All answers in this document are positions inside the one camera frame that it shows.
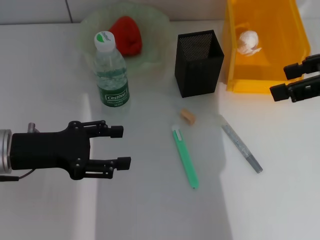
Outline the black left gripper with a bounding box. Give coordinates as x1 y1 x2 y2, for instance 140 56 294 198
11 119 132 181

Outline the white paper ball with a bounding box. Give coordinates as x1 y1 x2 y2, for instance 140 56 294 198
236 30 263 56

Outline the silver grey pen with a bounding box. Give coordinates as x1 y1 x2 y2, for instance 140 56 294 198
219 115 264 175

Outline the clear green-label water bottle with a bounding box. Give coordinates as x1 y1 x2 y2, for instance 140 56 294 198
93 29 131 109

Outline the green pen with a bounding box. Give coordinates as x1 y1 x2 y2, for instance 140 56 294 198
171 124 200 190

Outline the tan cork eraser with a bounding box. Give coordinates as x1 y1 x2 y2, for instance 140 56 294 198
180 108 196 127

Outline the black mesh pen holder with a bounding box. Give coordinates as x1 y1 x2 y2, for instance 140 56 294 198
174 29 225 99

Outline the yellow plastic bin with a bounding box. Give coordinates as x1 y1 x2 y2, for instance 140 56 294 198
221 0 312 95

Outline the pale green glass bowl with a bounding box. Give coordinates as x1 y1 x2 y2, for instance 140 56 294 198
79 5 172 76

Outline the dark left arm cable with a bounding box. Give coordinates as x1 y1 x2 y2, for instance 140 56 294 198
0 169 35 183

